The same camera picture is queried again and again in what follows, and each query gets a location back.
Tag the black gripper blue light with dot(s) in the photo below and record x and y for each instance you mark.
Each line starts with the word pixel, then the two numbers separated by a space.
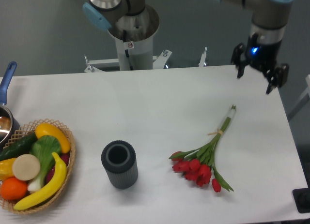
pixel 262 57

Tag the red tulip bouquet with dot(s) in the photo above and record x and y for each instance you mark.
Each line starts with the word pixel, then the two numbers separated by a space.
pixel 199 165

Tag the dark grey ribbed vase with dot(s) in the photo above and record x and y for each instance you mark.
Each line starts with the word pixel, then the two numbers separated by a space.
pixel 120 163

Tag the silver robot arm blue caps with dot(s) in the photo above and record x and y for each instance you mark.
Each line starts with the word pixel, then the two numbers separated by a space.
pixel 269 17

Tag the black device at edge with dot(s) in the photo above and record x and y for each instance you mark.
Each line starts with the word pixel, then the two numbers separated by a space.
pixel 302 199

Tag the dark red vegetable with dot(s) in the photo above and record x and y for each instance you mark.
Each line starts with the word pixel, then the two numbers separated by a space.
pixel 65 158

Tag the green bok choy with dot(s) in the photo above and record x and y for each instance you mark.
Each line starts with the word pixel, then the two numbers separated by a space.
pixel 42 149

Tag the yellow banana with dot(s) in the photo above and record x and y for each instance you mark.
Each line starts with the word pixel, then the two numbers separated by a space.
pixel 48 190

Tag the woven wicker basket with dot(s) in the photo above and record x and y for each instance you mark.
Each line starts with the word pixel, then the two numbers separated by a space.
pixel 24 131

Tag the green cucumber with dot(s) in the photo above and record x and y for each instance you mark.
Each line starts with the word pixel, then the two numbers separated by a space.
pixel 18 148

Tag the beige round disc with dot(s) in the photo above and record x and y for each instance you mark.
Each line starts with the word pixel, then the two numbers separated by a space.
pixel 26 167

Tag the yellow bell pepper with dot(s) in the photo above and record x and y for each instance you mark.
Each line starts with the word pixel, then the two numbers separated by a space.
pixel 6 169

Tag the orange fruit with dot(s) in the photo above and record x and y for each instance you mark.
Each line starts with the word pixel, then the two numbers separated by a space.
pixel 13 189

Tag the white furniture frame right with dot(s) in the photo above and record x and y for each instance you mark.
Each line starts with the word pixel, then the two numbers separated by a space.
pixel 302 100

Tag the white metal base frame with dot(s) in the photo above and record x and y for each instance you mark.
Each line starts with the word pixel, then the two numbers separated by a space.
pixel 159 62

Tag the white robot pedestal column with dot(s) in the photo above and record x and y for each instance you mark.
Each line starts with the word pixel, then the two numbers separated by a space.
pixel 133 35

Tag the blue handled saucepan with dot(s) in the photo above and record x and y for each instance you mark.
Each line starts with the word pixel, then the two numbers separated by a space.
pixel 8 124

